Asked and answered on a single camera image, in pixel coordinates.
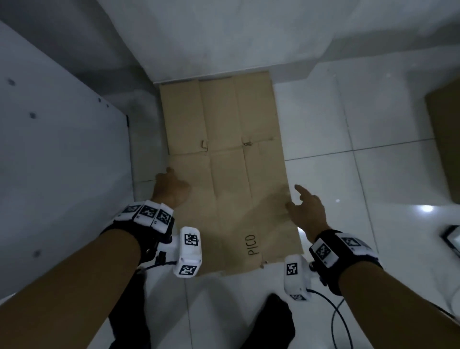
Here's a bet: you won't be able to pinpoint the open brown carton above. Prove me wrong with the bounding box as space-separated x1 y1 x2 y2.
425 77 460 205

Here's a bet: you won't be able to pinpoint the person's right forearm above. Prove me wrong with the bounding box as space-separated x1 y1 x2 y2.
337 260 460 349

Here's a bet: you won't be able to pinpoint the black left wristband white markers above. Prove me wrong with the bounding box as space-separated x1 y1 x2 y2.
100 200 176 267

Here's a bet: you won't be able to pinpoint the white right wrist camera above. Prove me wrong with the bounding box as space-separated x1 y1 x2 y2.
284 254 312 302

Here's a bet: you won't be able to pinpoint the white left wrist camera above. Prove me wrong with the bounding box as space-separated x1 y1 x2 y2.
156 226 203 278

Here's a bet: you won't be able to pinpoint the person's left forearm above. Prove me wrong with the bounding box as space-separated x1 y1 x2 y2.
0 228 141 349

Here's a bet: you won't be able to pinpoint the person's black shoe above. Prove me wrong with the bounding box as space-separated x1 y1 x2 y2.
107 268 151 349
241 293 296 349

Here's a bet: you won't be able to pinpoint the black right wristband white markers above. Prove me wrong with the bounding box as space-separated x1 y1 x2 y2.
309 229 383 297

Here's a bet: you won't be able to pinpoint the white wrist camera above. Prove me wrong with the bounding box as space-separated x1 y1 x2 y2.
156 226 203 278
284 254 312 302

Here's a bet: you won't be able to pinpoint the black wristband white markers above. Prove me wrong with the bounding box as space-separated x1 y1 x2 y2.
100 200 176 267
309 229 383 297

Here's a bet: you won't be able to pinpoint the person's left hand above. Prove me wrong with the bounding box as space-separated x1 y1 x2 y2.
150 167 191 209

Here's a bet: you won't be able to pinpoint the person's right hand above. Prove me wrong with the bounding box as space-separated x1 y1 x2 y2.
286 184 331 244

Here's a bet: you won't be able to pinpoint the black camera cable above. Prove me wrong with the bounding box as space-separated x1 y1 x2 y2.
138 260 177 272
305 287 355 349

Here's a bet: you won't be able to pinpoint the green-lined brown cardboard box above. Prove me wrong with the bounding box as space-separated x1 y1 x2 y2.
159 71 304 277

